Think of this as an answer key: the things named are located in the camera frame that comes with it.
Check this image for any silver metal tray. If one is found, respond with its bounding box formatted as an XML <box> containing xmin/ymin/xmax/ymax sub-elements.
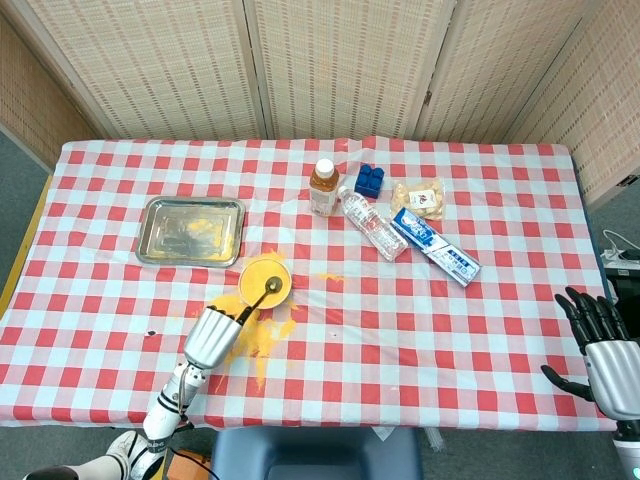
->
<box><xmin>134</xmin><ymin>196</ymin><xmax>247</xmax><ymax>269</ymax></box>

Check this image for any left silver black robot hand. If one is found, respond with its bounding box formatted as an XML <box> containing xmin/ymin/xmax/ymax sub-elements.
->
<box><xmin>183</xmin><ymin>305</ymin><xmax>246</xmax><ymax>370</ymax></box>

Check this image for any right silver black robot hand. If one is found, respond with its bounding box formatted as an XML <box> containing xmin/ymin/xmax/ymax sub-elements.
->
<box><xmin>540</xmin><ymin>286</ymin><xmax>640</xmax><ymax>421</ymax></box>

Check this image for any clear plastic water bottle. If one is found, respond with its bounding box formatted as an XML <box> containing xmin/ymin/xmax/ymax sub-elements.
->
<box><xmin>337</xmin><ymin>185</ymin><xmax>410</xmax><ymax>262</ymax></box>

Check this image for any off-white bowl of yellow powder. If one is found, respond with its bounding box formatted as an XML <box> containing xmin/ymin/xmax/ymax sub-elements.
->
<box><xmin>237</xmin><ymin>258</ymin><xmax>294</xmax><ymax>311</ymax></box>

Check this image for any blue toy building block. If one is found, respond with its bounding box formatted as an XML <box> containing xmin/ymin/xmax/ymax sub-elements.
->
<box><xmin>353</xmin><ymin>163</ymin><xmax>386</xmax><ymax>201</ymax></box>

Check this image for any white power strip with cable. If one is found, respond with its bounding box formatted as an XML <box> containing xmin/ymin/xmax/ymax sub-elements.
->
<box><xmin>599</xmin><ymin>228</ymin><xmax>640</xmax><ymax>266</ymax></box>

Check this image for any black device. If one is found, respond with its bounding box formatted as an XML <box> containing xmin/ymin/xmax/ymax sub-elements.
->
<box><xmin>604</xmin><ymin>267</ymin><xmax>640</xmax><ymax>306</ymax></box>

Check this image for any spilled yellow powder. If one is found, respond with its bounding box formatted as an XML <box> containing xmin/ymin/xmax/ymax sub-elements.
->
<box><xmin>207</xmin><ymin>248</ymin><xmax>346</xmax><ymax>391</ymax></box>

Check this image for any dark blue chair seat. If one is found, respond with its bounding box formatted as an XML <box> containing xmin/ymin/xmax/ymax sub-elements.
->
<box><xmin>209</xmin><ymin>427</ymin><xmax>424</xmax><ymax>480</ymax></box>

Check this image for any amber tea bottle white cap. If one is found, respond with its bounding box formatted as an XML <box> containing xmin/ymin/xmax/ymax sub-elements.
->
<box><xmin>308</xmin><ymin>158</ymin><xmax>340</xmax><ymax>218</ymax></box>

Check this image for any beige bamboo folding screen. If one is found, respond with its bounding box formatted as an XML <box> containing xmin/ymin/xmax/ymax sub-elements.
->
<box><xmin>0</xmin><ymin>0</ymin><xmax>640</xmax><ymax>206</ymax></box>

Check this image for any clear snack packet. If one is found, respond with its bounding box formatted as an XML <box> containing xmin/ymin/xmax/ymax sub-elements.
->
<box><xmin>390</xmin><ymin>178</ymin><xmax>446</xmax><ymax>222</ymax></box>

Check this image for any blue white toothpaste box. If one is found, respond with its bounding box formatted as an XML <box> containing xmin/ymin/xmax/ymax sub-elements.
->
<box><xmin>389</xmin><ymin>206</ymin><xmax>482</xmax><ymax>289</ymax></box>

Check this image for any red white checkered tablecloth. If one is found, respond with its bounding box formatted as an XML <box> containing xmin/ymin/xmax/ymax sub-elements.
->
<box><xmin>0</xmin><ymin>135</ymin><xmax>619</xmax><ymax>432</ymax></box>

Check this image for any orange box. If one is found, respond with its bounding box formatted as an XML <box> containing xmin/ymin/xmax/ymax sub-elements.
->
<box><xmin>166</xmin><ymin>448</ymin><xmax>214</xmax><ymax>480</ymax></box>

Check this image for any black metal spoon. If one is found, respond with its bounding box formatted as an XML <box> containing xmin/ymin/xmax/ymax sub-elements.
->
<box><xmin>233</xmin><ymin>276</ymin><xmax>284</xmax><ymax>324</ymax></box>

